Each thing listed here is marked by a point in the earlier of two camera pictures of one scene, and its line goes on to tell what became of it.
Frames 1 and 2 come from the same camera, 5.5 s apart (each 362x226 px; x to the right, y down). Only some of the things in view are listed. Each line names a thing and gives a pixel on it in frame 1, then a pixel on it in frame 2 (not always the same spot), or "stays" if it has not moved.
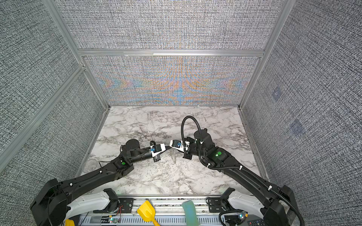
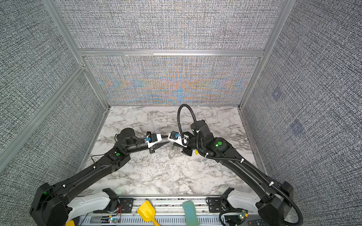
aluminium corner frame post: (64, 30) stays
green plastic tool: (190, 213) stays
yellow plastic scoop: (147, 211) stays
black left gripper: (156, 159) to (160, 145)
